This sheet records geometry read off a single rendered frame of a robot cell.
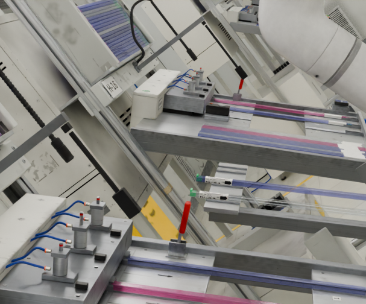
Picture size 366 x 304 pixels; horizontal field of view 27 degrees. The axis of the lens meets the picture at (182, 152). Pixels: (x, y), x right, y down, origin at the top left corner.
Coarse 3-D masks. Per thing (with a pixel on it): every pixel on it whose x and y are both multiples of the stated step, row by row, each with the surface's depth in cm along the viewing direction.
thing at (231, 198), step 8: (192, 192) 157; (232, 200) 157; (240, 200) 156; (248, 200) 156; (256, 200) 156; (264, 200) 156; (272, 200) 156; (280, 200) 156; (296, 208) 155; (304, 208) 155; (312, 208) 155; (320, 208) 154; (328, 208) 154; (336, 208) 154; (344, 208) 154; (352, 208) 155; (360, 216) 154
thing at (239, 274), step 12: (144, 264) 135; (156, 264) 134; (168, 264) 134; (180, 264) 134; (192, 264) 135; (228, 276) 133; (240, 276) 133; (252, 276) 132; (264, 276) 132; (276, 276) 132; (312, 288) 131; (324, 288) 131; (336, 288) 131; (348, 288) 130; (360, 288) 130
